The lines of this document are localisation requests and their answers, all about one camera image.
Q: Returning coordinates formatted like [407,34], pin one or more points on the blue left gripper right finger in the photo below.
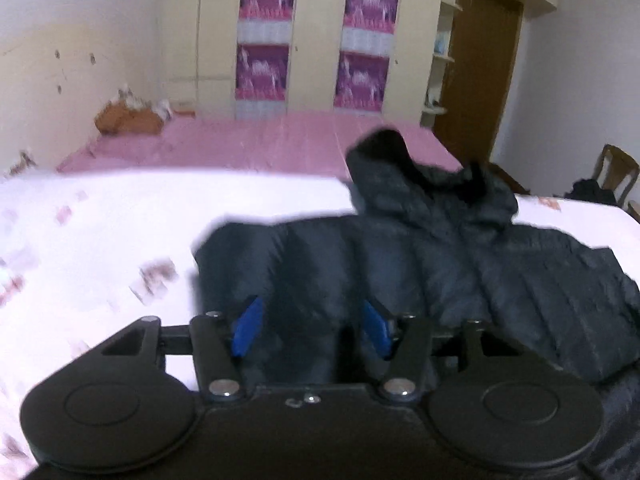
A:
[377,325]

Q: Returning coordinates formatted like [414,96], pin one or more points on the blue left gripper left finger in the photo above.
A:
[247,327]

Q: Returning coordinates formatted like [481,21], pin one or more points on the black puffer jacket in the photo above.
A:
[435,244]

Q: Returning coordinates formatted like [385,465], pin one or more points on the dark clothes on chair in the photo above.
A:
[589,190]

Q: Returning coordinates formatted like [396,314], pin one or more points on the white floral bed sheet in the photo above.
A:
[83,255]

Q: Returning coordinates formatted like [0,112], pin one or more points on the pink bed cover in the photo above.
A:
[313,143]

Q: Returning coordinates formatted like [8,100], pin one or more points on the white corner shelf unit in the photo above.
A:
[442,58]

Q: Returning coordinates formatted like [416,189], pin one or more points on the purple poster lower right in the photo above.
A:
[361,82]

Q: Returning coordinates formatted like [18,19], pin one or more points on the purple poster lower left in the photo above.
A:
[261,72]

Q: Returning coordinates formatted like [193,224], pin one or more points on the cream wardrobe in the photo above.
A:
[200,38]

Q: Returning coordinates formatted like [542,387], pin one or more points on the wooden chair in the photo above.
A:
[616,172]

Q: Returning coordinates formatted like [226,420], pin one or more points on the purple poster upper right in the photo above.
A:
[371,15]

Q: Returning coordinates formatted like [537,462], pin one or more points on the brown wooden door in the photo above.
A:
[484,39]

